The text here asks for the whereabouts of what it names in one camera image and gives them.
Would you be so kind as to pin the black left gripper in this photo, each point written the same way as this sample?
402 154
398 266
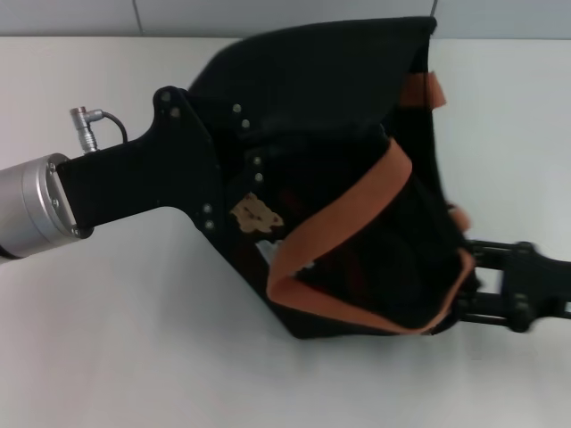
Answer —
169 169

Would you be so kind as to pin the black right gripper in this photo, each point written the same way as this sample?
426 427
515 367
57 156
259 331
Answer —
540 285

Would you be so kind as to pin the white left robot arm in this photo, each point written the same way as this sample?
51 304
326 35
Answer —
31 209

